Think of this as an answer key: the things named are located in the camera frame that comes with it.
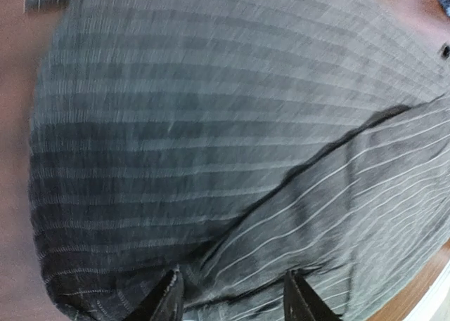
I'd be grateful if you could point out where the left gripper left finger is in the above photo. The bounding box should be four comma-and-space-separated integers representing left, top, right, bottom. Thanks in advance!
129, 269, 184, 321

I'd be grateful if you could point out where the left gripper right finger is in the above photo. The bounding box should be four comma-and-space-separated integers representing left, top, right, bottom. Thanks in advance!
283, 270, 341, 321

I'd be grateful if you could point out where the black striped shirt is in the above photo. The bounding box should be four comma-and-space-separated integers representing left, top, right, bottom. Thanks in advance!
25, 0, 449, 320

